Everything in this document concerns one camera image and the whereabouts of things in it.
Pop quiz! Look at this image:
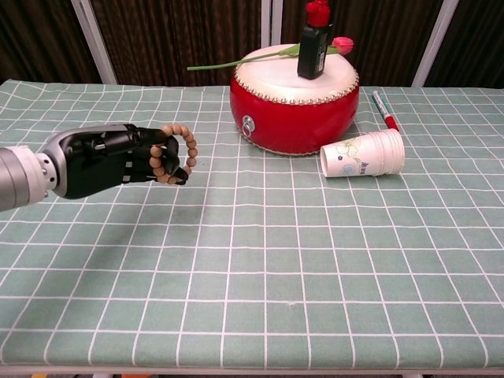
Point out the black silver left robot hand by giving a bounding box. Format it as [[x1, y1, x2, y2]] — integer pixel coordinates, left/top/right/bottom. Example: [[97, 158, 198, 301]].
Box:
[[41, 123, 190, 200]]

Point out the black bottle with red cap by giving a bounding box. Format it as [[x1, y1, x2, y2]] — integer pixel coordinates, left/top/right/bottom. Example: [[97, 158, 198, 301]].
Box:
[[297, 0, 334, 81]]

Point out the dark brown partition panel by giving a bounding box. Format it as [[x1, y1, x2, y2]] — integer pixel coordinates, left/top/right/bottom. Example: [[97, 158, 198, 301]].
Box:
[[280, 0, 447, 87], [425, 0, 504, 89], [89, 0, 264, 86], [0, 0, 104, 84]]

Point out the green white checked tablecloth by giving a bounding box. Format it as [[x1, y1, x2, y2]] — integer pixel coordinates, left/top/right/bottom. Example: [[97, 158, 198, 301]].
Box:
[[0, 78, 504, 371]]

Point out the wooden bead bracelet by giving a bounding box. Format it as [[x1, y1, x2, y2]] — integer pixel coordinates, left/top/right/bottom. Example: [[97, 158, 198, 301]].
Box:
[[147, 123, 198, 185]]

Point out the white partition post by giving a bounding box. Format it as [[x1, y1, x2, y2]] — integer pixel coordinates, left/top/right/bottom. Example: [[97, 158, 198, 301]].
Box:
[[70, 0, 118, 85], [411, 0, 461, 88], [259, 0, 283, 49]]

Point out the white marker with red cap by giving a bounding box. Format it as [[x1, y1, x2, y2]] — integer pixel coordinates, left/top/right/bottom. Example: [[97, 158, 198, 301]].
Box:
[[372, 90, 400, 132]]

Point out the red drum with white skin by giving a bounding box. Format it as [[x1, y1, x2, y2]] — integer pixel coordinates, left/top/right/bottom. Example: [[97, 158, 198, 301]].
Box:
[[229, 43, 360, 156]]

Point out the red tulip with green stem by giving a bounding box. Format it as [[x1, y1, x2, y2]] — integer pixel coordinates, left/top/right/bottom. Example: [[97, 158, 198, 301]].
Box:
[[187, 36, 355, 72]]

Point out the stack of white paper cups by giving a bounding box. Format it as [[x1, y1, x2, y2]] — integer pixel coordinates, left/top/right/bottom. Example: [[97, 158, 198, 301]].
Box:
[[319, 129, 406, 180]]

